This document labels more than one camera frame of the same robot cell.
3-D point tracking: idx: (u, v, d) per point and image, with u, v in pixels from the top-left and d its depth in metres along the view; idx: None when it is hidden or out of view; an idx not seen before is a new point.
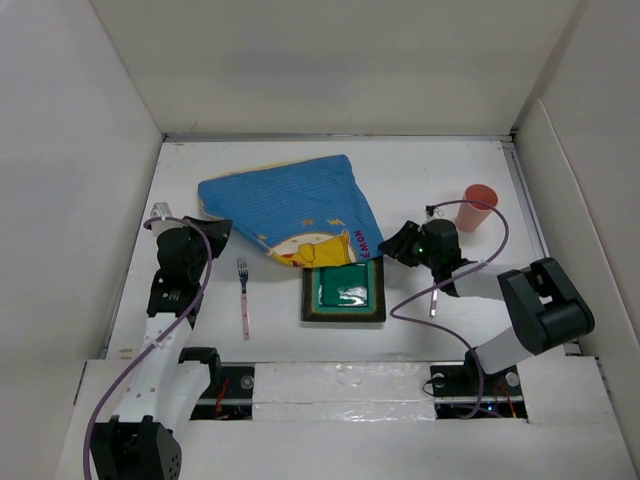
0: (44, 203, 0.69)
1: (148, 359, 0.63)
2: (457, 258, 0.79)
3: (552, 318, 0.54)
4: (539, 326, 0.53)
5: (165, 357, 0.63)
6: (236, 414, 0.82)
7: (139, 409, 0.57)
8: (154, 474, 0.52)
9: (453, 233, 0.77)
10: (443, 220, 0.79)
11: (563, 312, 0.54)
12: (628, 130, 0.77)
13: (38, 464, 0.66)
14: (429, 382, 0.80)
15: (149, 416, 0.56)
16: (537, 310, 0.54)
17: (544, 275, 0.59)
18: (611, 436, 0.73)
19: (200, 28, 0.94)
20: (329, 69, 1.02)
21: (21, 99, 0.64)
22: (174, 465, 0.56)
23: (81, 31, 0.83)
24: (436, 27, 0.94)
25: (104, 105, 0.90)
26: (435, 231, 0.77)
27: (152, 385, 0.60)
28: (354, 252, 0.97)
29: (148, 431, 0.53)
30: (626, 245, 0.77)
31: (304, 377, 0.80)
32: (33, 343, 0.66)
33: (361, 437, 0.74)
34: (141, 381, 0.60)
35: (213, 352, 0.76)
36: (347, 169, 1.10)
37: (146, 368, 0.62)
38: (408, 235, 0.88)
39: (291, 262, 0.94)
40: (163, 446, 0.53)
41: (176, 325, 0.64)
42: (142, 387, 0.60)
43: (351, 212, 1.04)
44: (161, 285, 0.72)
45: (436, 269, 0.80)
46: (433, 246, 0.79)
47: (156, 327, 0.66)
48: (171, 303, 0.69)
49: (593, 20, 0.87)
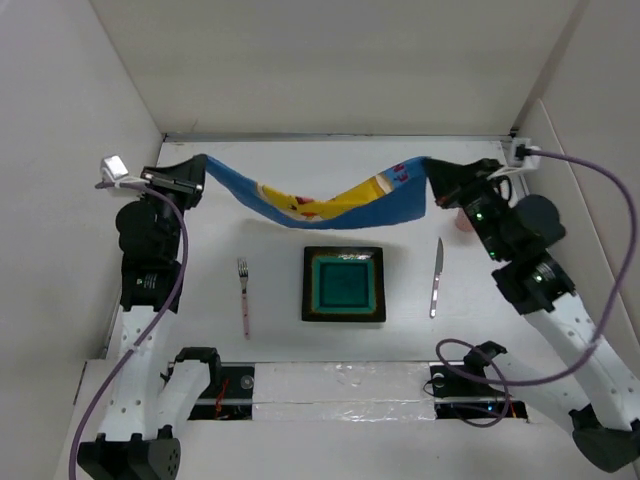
0: (43, 204, 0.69)
1: (128, 366, 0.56)
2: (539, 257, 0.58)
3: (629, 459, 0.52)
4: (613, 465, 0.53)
5: (148, 362, 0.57)
6: (236, 414, 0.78)
7: (126, 427, 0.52)
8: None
9: (557, 233, 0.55)
10: (542, 203, 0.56)
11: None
12: (628, 130, 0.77)
13: (38, 464, 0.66)
14: (429, 382, 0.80)
15: (137, 434, 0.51)
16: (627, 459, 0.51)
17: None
18: None
19: (200, 28, 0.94)
20: (329, 69, 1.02)
21: (21, 98, 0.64)
22: (171, 460, 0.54)
23: (81, 32, 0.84)
24: (436, 27, 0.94)
25: (104, 104, 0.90)
26: (536, 230, 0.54)
27: (136, 397, 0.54)
28: (385, 181, 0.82)
29: (141, 451, 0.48)
30: (628, 246, 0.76)
31: (305, 377, 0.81)
32: (32, 343, 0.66)
33: (361, 437, 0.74)
34: (125, 393, 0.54)
35: (213, 351, 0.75)
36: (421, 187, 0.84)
37: (128, 376, 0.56)
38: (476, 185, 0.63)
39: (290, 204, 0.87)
40: (158, 457, 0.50)
41: (157, 322, 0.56)
42: (125, 400, 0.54)
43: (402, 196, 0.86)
44: (131, 266, 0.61)
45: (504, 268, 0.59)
46: (519, 240, 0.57)
47: (135, 326, 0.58)
48: (147, 291, 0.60)
49: (593, 20, 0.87)
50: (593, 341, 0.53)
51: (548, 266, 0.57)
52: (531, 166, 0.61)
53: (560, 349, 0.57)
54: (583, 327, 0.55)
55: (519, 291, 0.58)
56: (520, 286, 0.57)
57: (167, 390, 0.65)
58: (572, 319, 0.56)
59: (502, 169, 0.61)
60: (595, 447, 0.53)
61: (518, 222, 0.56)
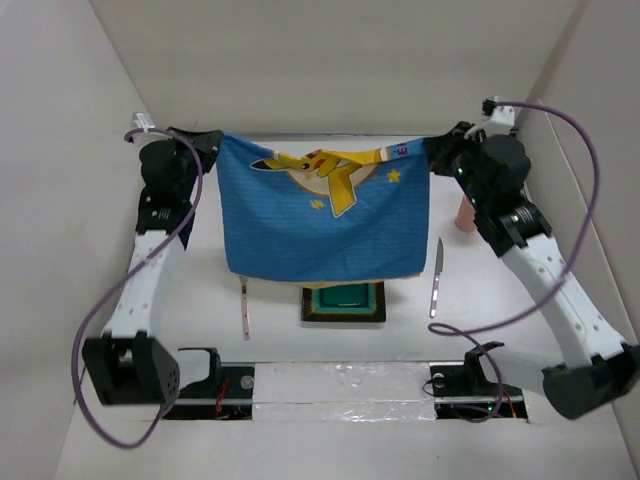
0: (44, 204, 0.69)
1: (137, 278, 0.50)
2: (516, 199, 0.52)
3: (593, 406, 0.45)
4: (577, 412, 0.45)
5: (158, 277, 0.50)
6: (236, 414, 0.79)
7: (132, 326, 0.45)
8: (154, 399, 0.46)
9: (523, 158, 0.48)
10: (511, 140, 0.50)
11: (609, 397, 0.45)
12: (627, 130, 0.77)
13: (39, 464, 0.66)
14: (429, 382, 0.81)
15: (143, 331, 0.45)
16: (594, 401, 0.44)
17: (629, 365, 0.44)
18: (611, 436, 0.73)
19: (201, 28, 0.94)
20: (328, 69, 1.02)
21: (23, 98, 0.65)
22: (172, 380, 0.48)
23: (82, 32, 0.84)
24: (436, 27, 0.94)
25: (105, 104, 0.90)
26: (499, 158, 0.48)
27: (144, 301, 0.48)
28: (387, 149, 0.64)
29: (149, 349, 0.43)
30: (628, 246, 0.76)
31: (305, 376, 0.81)
32: (33, 343, 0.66)
33: (361, 436, 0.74)
34: (133, 296, 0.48)
35: (213, 350, 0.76)
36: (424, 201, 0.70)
37: (135, 285, 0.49)
38: (452, 142, 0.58)
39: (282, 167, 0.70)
40: (164, 366, 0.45)
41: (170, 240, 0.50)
42: (134, 302, 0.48)
43: (410, 197, 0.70)
44: (148, 205, 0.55)
45: (481, 209, 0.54)
46: (491, 178, 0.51)
47: (148, 245, 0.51)
48: (161, 222, 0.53)
49: (593, 20, 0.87)
50: (560, 278, 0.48)
51: (527, 210, 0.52)
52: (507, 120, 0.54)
53: (532, 291, 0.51)
54: (555, 265, 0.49)
55: (496, 231, 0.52)
56: (498, 228, 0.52)
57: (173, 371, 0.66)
58: (544, 256, 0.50)
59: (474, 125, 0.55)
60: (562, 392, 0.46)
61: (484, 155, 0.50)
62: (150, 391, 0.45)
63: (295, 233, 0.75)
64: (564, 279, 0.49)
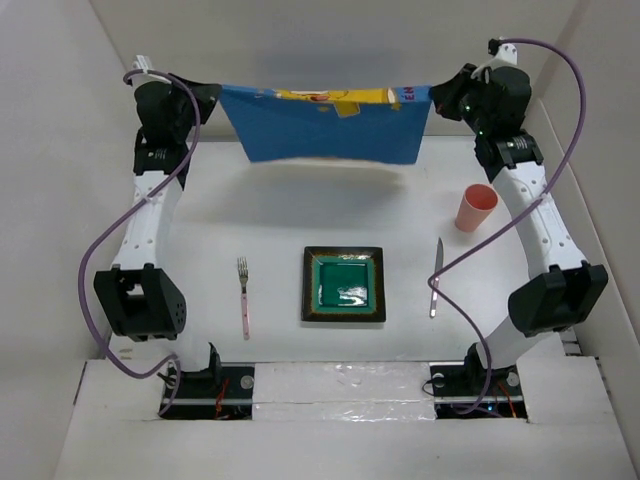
0: (44, 204, 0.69)
1: (139, 216, 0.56)
2: (515, 129, 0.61)
3: (549, 323, 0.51)
4: (532, 326, 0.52)
5: (159, 214, 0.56)
6: (236, 414, 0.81)
7: (140, 259, 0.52)
8: (164, 326, 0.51)
9: (526, 89, 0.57)
10: (517, 71, 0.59)
11: (566, 317, 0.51)
12: (627, 130, 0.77)
13: (38, 464, 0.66)
14: (429, 382, 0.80)
15: (150, 263, 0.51)
16: (545, 315, 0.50)
17: (585, 284, 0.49)
18: (611, 435, 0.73)
19: (201, 28, 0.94)
20: (328, 69, 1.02)
21: (23, 99, 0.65)
22: (179, 311, 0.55)
23: (82, 32, 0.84)
24: (436, 27, 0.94)
25: (104, 104, 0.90)
26: (503, 83, 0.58)
27: (148, 237, 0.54)
28: (395, 94, 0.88)
29: (155, 274, 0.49)
30: (627, 245, 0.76)
31: (305, 376, 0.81)
32: (33, 343, 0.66)
33: (362, 436, 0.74)
34: (138, 232, 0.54)
35: (213, 348, 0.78)
36: (419, 129, 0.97)
37: (139, 223, 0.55)
38: (462, 80, 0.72)
39: (310, 97, 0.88)
40: (170, 293, 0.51)
41: (170, 181, 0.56)
42: (139, 238, 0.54)
43: (401, 128, 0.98)
44: (143, 146, 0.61)
45: (483, 135, 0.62)
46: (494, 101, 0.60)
47: (147, 183, 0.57)
48: (158, 161, 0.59)
49: (593, 20, 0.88)
50: (538, 198, 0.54)
51: (524, 140, 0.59)
52: (504, 56, 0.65)
53: (515, 210, 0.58)
54: (536, 187, 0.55)
55: (491, 153, 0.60)
56: (491, 147, 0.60)
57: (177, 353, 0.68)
58: (528, 180, 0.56)
59: (481, 65, 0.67)
60: (522, 310, 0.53)
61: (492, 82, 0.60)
62: (156, 322, 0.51)
63: (312, 143, 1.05)
64: (543, 198, 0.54)
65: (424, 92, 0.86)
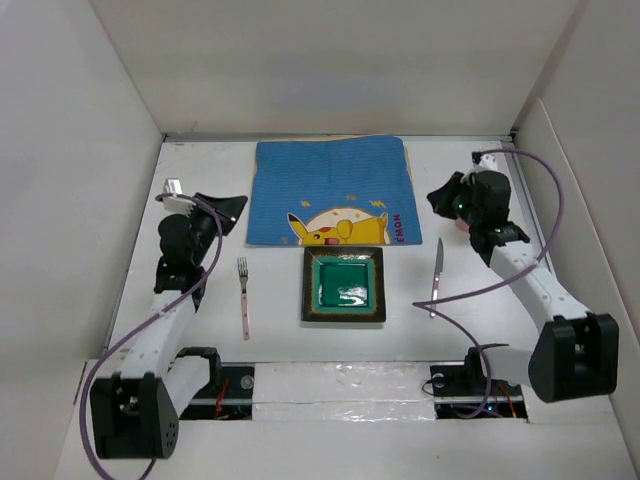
0: (44, 204, 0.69)
1: (153, 327, 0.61)
2: (501, 221, 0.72)
3: (576, 385, 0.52)
4: (558, 392, 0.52)
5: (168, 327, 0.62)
6: (236, 414, 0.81)
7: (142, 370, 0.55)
8: (151, 440, 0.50)
9: (505, 188, 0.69)
10: (498, 177, 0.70)
11: (589, 376, 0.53)
12: (627, 130, 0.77)
13: (38, 465, 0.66)
14: (429, 382, 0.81)
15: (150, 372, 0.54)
16: (566, 375, 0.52)
17: (595, 334, 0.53)
18: (611, 436, 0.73)
19: (201, 28, 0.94)
20: (328, 69, 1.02)
21: (21, 99, 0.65)
22: (172, 427, 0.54)
23: (82, 32, 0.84)
24: (436, 27, 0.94)
25: (104, 104, 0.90)
26: (486, 184, 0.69)
27: (154, 347, 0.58)
28: (390, 236, 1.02)
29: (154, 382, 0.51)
30: (628, 246, 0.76)
31: (305, 376, 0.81)
32: (33, 343, 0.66)
33: (361, 436, 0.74)
34: (145, 345, 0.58)
35: (213, 352, 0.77)
36: (412, 196, 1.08)
37: (153, 334, 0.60)
38: (453, 184, 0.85)
39: (323, 240, 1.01)
40: (163, 408, 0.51)
41: (183, 299, 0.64)
42: (145, 349, 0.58)
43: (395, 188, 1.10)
44: (166, 270, 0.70)
45: (475, 227, 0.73)
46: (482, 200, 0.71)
47: (162, 301, 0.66)
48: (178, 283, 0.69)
49: (594, 19, 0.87)
50: (531, 263, 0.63)
51: (509, 228, 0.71)
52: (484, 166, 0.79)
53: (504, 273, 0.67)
54: (527, 258, 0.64)
55: (484, 242, 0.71)
56: (482, 239, 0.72)
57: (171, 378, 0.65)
58: (519, 253, 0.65)
59: (469, 173, 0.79)
60: (547, 376, 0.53)
61: (479, 184, 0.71)
62: (146, 431, 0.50)
63: None
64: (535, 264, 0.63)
65: (411, 232, 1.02)
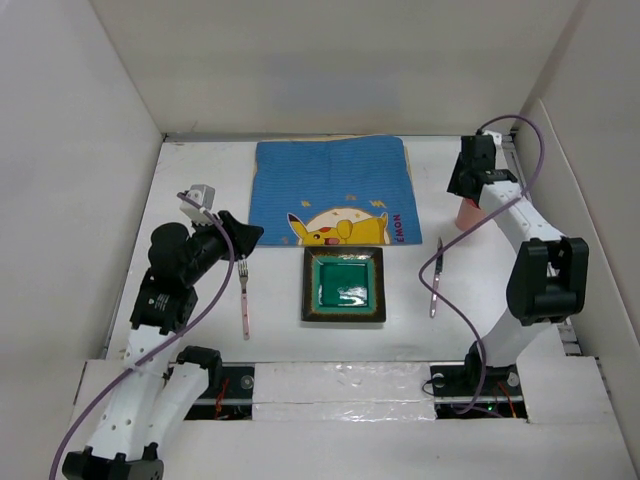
0: (44, 205, 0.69)
1: (127, 384, 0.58)
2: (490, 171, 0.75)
3: (546, 299, 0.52)
4: (528, 303, 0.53)
5: (144, 382, 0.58)
6: (236, 414, 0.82)
7: (113, 446, 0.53)
8: None
9: (486, 137, 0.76)
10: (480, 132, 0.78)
11: (560, 295, 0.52)
12: (627, 131, 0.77)
13: (36, 466, 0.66)
14: (429, 382, 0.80)
15: (121, 452, 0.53)
16: (536, 288, 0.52)
17: (566, 254, 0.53)
18: (611, 436, 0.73)
19: (200, 28, 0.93)
20: (328, 69, 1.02)
21: (21, 100, 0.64)
22: None
23: (82, 32, 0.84)
24: (436, 27, 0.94)
25: (104, 103, 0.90)
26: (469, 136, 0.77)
27: (127, 416, 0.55)
28: (389, 236, 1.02)
29: (123, 476, 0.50)
30: (628, 246, 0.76)
31: (305, 376, 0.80)
32: (33, 344, 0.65)
33: (361, 436, 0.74)
34: (119, 408, 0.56)
35: (215, 354, 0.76)
36: (412, 196, 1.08)
37: (127, 392, 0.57)
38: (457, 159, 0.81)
39: (323, 240, 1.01)
40: None
41: (161, 349, 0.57)
42: (118, 417, 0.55)
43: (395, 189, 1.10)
44: (151, 284, 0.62)
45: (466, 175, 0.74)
46: (470, 151, 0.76)
47: (139, 344, 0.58)
48: (156, 312, 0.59)
49: (594, 20, 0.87)
50: (515, 198, 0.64)
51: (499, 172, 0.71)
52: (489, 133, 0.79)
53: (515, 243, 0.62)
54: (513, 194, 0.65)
55: (474, 183, 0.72)
56: (474, 180, 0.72)
57: (164, 398, 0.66)
58: (505, 190, 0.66)
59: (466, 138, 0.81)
60: (519, 290, 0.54)
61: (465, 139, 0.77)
62: None
63: None
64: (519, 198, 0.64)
65: (411, 232, 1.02)
